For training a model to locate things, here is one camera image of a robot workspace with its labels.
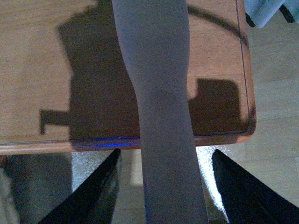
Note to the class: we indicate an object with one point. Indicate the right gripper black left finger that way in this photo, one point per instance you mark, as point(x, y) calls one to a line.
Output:
point(93, 202)

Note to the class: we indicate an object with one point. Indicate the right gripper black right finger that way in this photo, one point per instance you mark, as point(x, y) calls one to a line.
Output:
point(246, 199)

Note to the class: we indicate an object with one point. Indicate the beige plastic dustpan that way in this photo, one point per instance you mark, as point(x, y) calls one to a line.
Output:
point(154, 39)

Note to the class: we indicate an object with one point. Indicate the wooden nightstand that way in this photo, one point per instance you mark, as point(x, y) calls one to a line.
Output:
point(64, 86)

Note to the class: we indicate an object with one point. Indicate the grey curtain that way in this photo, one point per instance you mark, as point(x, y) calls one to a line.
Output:
point(259, 12)

